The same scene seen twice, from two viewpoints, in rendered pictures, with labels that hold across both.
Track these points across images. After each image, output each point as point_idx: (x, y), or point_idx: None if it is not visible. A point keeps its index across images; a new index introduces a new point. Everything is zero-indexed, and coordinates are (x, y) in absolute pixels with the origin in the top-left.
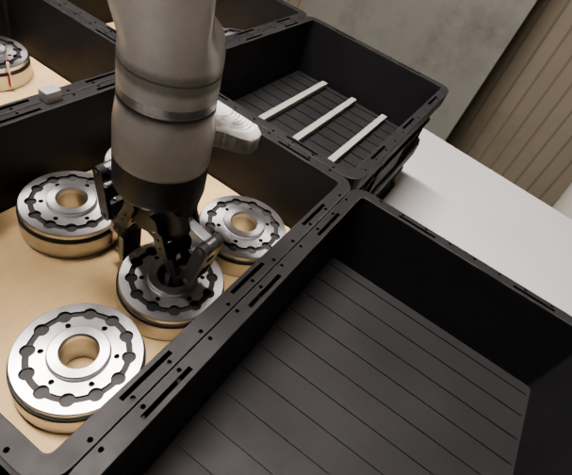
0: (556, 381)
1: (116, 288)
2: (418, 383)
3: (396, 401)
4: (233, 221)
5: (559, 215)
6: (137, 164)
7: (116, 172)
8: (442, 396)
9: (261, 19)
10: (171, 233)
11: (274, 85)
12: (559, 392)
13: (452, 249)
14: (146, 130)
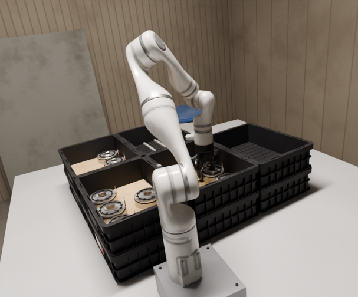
0: (251, 134)
1: (212, 177)
2: (243, 152)
3: (246, 155)
4: None
5: (191, 131)
6: (210, 141)
7: (206, 147)
8: (247, 151)
9: (99, 147)
10: (212, 155)
11: None
12: (253, 134)
13: (223, 131)
14: (210, 133)
